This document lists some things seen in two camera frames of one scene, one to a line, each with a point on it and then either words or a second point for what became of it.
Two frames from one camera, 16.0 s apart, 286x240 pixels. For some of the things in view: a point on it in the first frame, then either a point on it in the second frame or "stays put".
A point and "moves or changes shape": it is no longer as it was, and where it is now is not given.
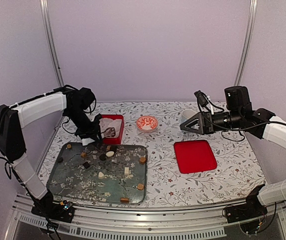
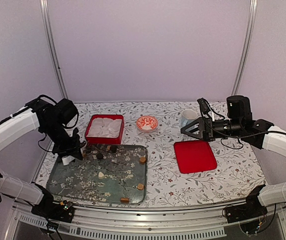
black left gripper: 92,132 -> 73,149
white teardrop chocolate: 101,175 stays put
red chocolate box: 112,128 stays put
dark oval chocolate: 102,157 moves or changes shape
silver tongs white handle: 108,132 -> 67,159
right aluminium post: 252,15 stays put
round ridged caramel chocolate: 142,160 stays put
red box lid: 194,156 stays put
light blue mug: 186,114 stays put
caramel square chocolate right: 140,186 stays put
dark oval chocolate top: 113,148 stays put
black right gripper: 204,127 -> 205,133
